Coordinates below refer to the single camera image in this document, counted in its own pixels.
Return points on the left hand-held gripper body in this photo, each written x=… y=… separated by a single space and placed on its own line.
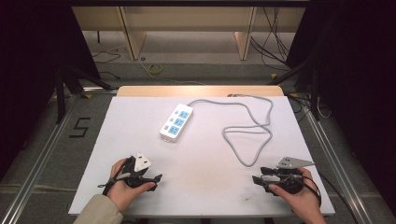
x=134 y=177

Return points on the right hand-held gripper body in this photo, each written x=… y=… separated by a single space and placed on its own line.
x=291 y=183

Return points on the white power strip blue sockets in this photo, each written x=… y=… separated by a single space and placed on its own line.
x=176 y=123

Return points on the person's left hand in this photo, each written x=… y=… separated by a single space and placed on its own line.
x=121 y=194

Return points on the person's right hand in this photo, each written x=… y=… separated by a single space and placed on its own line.
x=306 y=199

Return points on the white foam board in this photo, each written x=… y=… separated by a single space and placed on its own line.
x=199 y=174

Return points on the black metal stand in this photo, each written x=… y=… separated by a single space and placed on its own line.
x=67 y=90
x=308 y=84

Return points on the wooden table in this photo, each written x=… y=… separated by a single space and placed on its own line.
x=199 y=90

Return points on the yellow tape roll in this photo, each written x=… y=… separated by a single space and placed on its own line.
x=154 y=68

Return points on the dark curtain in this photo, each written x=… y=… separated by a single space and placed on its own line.
x=28 y=77
x=361 y=93

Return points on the beige wooden desk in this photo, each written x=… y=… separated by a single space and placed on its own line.
x=186 y=18

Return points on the aluminium floor rail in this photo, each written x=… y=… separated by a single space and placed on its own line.
x=339 y=168
x=40 y=158

